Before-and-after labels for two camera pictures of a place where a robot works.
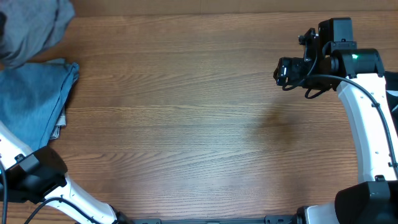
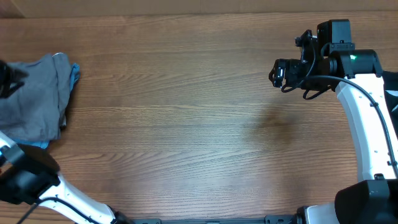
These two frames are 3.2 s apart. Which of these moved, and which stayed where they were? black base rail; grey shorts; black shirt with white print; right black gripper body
Moved: grey shorts
Stayed: right black gripper body; black base rail; black shirt with white print
